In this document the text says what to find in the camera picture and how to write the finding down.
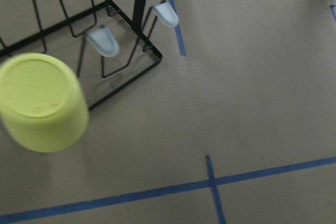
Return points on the yellow cup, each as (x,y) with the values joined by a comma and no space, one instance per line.
(43,107)

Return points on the black wire cup rack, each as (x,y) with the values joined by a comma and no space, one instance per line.
(82,24)

